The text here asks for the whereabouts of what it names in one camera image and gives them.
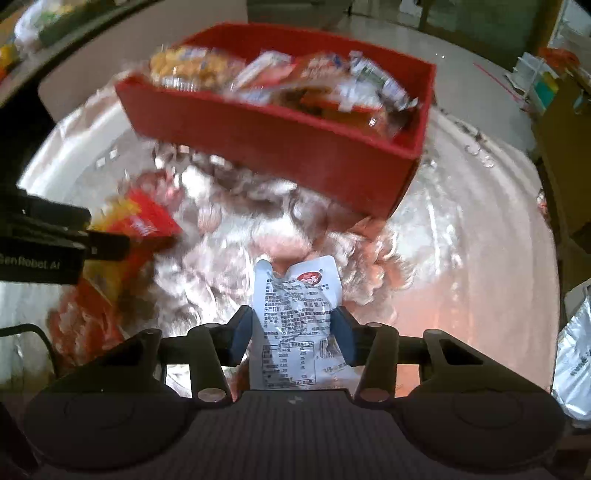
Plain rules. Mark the yellow waffle snack packet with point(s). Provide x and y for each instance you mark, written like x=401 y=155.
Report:
x=189 y=68

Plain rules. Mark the floral shiny tablecloth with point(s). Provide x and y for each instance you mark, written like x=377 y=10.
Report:
x=468 y=250

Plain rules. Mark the red white barcode packet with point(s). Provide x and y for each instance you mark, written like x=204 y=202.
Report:
x=389 y=89

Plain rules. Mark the white plastic bag of snacks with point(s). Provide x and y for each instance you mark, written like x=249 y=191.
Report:
x=39 y=15

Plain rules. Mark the wooden side cabinet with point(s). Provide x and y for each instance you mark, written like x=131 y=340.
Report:
x=563 y=136

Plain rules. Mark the white pouch snack packet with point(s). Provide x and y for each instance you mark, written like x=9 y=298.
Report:
x=292 y=346

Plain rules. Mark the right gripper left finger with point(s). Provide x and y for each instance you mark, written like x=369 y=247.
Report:
x=214 y=346

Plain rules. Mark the silver foil bag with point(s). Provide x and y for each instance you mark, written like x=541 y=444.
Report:
x=571 y=382

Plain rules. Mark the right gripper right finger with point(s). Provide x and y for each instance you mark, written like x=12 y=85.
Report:
x=375 y=348

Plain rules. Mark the red orange packet in box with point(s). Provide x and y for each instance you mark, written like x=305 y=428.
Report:
x=310 y=83

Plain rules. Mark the red yellow snack packet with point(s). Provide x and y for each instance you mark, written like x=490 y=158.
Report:
x=149 y=228

